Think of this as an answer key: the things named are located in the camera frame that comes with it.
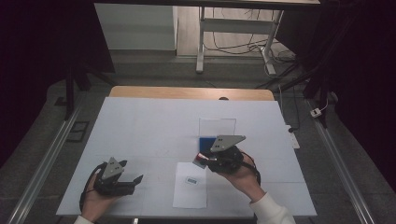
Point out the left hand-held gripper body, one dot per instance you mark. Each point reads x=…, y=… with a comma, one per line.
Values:
x=110, y=180

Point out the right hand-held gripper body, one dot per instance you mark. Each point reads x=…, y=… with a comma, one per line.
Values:
x=227, y=155

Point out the red stamp with grey base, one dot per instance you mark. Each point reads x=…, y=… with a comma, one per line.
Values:
x=204, y=157

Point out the blue ink pad clear case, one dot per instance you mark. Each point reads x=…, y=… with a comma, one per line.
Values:
x=207, y=144

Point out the person's right hand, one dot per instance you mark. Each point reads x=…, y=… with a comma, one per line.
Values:
x=241, y=179

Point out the person's left hand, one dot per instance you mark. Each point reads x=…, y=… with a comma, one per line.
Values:
x=96, y=203

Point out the white paper sheets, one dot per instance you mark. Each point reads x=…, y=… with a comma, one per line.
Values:
x=190, y=193

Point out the black floor socket plate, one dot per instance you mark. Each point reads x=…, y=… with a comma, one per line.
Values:
x=78, y=131

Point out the wooden table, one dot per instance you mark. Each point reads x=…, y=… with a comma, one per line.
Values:
x=186, y=92

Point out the black stand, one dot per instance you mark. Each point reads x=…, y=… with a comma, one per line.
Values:
x=70, y=90
x=311, y=74

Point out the white plug adapter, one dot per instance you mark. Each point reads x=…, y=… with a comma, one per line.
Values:
x=315, y=112

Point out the black curtain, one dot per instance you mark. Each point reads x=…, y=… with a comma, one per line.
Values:
x=364, y=77
x=37, y=46

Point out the metal floor rail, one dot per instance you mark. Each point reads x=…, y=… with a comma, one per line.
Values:
x=43, y=171
x=339, y=165

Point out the white metal desk frame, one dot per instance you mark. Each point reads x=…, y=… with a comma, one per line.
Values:
x=236, y=26

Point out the grey wall panel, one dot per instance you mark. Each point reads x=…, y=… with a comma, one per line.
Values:
x=134, y=28

